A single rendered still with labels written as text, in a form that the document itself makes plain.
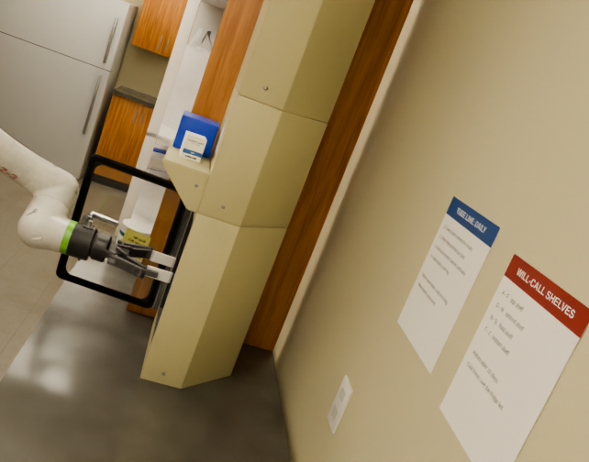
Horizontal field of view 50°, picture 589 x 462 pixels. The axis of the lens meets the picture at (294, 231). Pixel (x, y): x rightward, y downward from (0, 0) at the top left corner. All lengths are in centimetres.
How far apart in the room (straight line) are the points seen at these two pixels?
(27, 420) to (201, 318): 46
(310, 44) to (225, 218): 46
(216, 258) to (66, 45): 510
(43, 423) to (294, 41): 100
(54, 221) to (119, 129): 492
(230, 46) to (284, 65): 39
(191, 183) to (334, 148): 55
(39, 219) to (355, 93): 94
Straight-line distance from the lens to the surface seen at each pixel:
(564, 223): 92
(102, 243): 173
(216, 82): 185
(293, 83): 149
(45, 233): 173
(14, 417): 149
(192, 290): 160
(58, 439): 146
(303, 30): 149
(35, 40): 659
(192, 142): 159
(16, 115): 669
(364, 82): 190
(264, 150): 150
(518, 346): 92
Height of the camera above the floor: 182
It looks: 14 degrees down
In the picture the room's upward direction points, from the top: 21 degrees clockwise
